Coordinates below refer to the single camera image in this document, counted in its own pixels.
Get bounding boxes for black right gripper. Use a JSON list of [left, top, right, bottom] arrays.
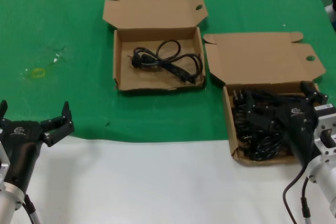
[[245, 81, 329, 167]]

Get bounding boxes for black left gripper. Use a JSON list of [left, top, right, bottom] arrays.
[[0, 100, 75, 192]]

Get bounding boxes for black power cable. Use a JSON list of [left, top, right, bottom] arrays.
[[128, 39, 204, 86]]

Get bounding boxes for open brown cardboard box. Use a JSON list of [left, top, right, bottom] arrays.
[[203, 31, 328, 167], [102, 0, 209, 92]]

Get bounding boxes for green table cloth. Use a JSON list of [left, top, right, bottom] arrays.
[[0, 0, 336, 143]]

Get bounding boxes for tangled black power cables pile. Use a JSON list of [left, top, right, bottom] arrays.
[[232, 89, 300, 162]]

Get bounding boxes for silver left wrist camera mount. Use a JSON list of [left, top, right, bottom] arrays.
[[0, 141, 11, 180]]

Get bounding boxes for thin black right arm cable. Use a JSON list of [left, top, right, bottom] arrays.
[[282, 166, 308, 224]]

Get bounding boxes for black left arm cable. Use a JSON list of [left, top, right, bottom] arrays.
[[22, 194, 41, 224]]

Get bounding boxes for black cable with silver connector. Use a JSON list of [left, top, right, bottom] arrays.
[[301, 178, 313, 224]]

